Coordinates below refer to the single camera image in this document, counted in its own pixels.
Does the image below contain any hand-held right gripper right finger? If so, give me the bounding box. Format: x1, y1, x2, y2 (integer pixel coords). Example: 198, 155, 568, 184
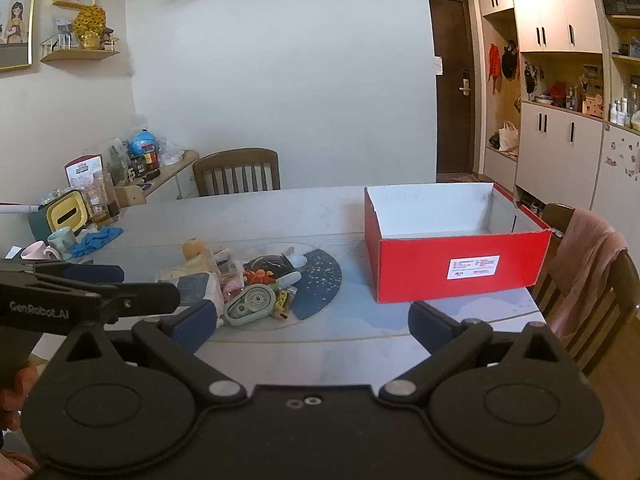
379, 301, 581, 406

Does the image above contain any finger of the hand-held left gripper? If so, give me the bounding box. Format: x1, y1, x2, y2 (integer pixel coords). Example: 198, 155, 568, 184
0, 259, 126, 287
85, 282, 181, 319

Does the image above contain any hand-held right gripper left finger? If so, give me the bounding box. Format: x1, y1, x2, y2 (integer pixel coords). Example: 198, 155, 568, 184
50, 299, 248, 407

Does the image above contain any grey blue packet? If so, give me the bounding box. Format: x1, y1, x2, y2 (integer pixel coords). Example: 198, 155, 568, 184
157, 271, 226, 311

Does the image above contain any red cardboard box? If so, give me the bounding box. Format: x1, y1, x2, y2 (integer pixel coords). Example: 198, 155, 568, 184
364, 182, 552, 304

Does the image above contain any bread slices packet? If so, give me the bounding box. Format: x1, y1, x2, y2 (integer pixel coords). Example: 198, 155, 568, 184
157, 255, 221, 283

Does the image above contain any green correction tape dispenser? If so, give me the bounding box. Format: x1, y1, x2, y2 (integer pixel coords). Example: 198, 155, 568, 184
223, 283, 277, 328

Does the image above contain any green yellow candy packet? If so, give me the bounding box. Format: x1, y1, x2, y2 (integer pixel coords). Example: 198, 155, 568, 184
272, 287, 296, 318

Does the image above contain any black pouch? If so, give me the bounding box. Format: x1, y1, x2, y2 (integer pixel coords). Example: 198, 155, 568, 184
245, 255, 296, 281

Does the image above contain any person's left hand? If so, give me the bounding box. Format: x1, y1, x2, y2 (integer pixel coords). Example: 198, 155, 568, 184
0, 366, 36, 432

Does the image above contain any teal mug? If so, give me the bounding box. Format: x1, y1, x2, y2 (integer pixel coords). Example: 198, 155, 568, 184
47, 226, 78, 260

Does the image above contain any pink mug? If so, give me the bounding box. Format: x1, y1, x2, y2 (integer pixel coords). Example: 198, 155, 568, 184
20, 241, 61, 262

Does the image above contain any yellow teal tissue box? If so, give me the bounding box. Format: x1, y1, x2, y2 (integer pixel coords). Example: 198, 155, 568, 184
28, 190, 91, 241

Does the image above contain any glass bottle amber liquid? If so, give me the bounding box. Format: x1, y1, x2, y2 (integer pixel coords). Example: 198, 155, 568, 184
82, 170, 112, 227

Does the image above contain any wooden block holder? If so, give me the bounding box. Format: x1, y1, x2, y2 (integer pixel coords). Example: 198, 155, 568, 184
114, 185, 148, 207

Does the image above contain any red white carton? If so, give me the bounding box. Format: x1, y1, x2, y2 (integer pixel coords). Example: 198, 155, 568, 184
65, 152, 106, 191

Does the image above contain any white side cabinet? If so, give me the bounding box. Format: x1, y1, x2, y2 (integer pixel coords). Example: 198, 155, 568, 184
115, 150, 201, 206

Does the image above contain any blue round container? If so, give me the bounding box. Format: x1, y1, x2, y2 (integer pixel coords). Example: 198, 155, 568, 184
127, 129, 158, 158

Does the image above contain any wooden slatted chair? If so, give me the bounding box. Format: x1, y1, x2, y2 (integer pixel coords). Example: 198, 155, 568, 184
193, 148, 281, 197

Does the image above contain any pink towel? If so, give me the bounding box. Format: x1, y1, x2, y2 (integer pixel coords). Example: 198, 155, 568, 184
547, 207, 628, 343

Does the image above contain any white entry bench cabinet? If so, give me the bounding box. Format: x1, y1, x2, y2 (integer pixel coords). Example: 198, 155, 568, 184
484, 146, 518, 192

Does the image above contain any white tote bag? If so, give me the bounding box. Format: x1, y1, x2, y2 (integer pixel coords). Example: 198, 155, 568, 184
498, 120, 521, 153

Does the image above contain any wooden chair with towel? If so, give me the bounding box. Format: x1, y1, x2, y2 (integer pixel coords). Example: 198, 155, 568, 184
531, 203, 640, 378

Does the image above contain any dark brown door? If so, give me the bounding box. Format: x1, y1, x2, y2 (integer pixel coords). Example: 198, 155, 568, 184
427, 0, 476, 176

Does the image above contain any white two-door cupboard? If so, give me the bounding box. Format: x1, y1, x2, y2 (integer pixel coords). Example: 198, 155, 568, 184
515, 100, 608, 208

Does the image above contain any white stickered cupboard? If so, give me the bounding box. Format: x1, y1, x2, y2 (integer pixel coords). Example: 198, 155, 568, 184
590, 121, 640, 241

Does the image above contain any gold ornament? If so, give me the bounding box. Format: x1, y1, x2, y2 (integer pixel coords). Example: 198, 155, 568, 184
73, 4, 108, 51

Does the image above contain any red hanging garment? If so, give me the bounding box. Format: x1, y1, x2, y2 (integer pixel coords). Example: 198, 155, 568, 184
488, 44, 502, 95

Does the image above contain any wooden open shelf unit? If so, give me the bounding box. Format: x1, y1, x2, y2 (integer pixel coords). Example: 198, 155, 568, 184
607, 12, 640, 133

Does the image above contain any white upper cupboard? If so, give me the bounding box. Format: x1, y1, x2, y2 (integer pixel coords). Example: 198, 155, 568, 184
476, 0, 603, 54

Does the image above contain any wooden wall shelf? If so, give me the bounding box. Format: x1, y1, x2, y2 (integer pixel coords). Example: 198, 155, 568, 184
40, 37, 121, 63

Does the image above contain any gold framed wall poster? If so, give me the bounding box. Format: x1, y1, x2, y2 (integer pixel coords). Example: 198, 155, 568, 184
0, 0, 41, 72

